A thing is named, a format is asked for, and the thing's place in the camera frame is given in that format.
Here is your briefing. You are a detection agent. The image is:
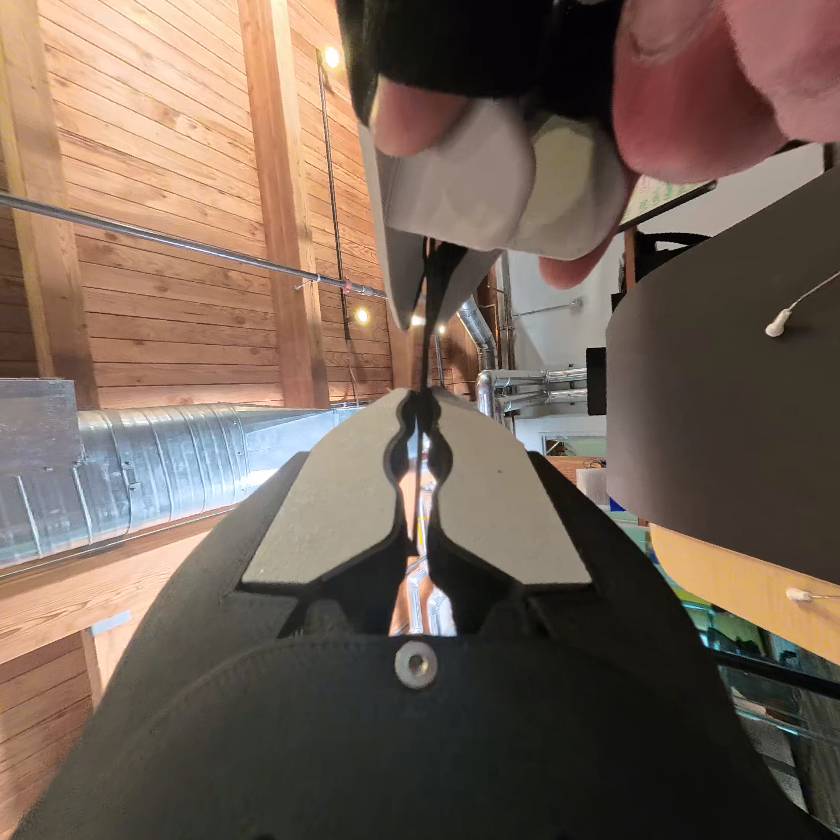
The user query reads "thin white wire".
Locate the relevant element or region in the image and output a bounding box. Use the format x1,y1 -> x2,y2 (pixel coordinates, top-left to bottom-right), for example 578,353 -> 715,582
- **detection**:
766,269 -> 840,340

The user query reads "person's right hand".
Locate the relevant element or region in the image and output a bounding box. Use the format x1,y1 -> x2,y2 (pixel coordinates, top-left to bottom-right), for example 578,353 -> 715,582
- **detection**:
372,0 -> 840,290

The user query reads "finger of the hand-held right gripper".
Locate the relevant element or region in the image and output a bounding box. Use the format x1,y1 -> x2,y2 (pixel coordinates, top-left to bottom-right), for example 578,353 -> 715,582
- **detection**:
361,125 -> 506,329

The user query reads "thin black plastic strip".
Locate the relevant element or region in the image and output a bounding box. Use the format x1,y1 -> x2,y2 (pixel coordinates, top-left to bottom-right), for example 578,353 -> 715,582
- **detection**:
405,243 -> 447,634

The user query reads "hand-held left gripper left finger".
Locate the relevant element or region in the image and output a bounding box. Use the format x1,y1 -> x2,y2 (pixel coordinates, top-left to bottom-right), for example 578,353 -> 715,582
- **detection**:
243,390 -> 418,605

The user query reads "black backdrop board stand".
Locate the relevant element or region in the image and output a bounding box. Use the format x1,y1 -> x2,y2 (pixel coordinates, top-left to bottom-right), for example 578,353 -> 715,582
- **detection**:
607,164 -> 840,664

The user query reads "silver ceiling duct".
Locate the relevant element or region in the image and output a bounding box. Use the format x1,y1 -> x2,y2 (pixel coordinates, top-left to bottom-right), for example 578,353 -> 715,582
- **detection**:
0,378 -> 368,568

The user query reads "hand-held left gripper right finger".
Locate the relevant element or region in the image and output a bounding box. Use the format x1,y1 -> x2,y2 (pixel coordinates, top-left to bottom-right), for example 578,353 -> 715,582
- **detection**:
423,390 -> 592,605

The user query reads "whiteboard easel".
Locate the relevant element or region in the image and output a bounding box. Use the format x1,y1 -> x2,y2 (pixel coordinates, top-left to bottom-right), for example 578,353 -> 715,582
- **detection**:
617,178 -> 716,231

